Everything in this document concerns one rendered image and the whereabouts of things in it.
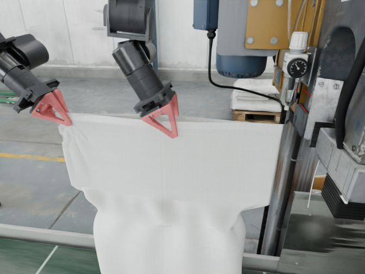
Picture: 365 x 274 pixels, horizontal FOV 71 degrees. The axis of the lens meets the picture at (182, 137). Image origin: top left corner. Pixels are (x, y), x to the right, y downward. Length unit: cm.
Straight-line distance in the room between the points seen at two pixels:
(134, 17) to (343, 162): 40
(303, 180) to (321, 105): 50
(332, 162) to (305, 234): 58
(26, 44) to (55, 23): 584
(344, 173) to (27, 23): 677
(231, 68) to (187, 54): 484
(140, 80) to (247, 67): 35
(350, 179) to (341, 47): 26
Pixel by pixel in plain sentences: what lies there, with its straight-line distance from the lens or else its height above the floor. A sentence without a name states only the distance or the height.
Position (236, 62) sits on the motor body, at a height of 113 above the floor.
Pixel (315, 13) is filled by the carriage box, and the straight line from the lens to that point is 64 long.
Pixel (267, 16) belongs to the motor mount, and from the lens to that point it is 71.
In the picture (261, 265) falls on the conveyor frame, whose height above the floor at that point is 38.
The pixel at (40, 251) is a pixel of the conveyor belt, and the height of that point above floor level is 38.
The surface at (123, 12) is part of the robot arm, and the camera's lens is 50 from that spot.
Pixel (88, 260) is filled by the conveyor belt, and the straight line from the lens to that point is 117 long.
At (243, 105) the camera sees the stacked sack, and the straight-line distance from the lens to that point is 337.
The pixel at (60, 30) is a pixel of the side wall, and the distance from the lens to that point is 650.
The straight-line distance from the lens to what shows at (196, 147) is 54.
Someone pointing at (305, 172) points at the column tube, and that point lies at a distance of 101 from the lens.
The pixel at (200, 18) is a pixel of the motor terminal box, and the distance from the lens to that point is 74.
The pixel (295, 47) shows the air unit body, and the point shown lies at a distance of 55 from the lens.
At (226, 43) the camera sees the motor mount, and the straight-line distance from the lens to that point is 71.
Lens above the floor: 124
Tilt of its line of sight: 25 degrees down
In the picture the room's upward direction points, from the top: straight up
